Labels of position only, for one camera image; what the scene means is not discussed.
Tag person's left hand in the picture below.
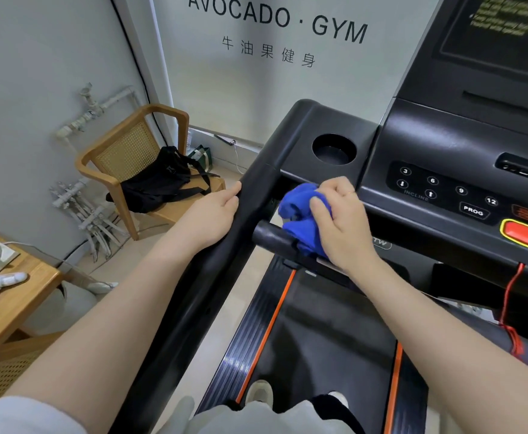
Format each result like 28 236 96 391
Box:
167 181 243 256

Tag person's right hand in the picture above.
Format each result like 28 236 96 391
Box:
309 176 382 274

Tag blue cleaning cloth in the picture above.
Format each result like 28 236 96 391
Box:
278 183 335 260

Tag black treadmill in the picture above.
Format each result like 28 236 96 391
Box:
110 0 528 434

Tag person's right forearm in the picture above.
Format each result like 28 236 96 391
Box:
347 257 528 434

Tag person's left forearm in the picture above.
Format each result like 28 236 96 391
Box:
2 235 197 434

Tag green gift bag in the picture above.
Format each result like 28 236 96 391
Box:
186 144 212 173

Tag black backpack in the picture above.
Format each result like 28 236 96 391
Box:
106 146 222 214

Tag wooden rattan armchair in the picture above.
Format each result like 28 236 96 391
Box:
75 104 226 241

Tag white pipe manifold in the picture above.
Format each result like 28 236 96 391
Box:
49 178 127 263

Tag white left shoe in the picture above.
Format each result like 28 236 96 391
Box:
245 379 275 409

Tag black trousers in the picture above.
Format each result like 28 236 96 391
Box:
225 394 366 434

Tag light grey shirt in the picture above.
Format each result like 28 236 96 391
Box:
0 395 355 434

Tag wooden table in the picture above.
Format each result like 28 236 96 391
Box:
0 221 63 371

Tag white handheld toy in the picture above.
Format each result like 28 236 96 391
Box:
0 272 29 304

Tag wooden rattan chair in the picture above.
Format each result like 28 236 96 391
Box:
0 332 66 418

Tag white cable with black plug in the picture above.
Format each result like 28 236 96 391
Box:
214 134 247 174

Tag white wall pipe with valve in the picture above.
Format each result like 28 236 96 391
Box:
56 83 136 140

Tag black wall cable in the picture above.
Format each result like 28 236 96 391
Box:
108 0 167 147

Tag red safety cord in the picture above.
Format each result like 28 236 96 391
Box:
498 263 526 357

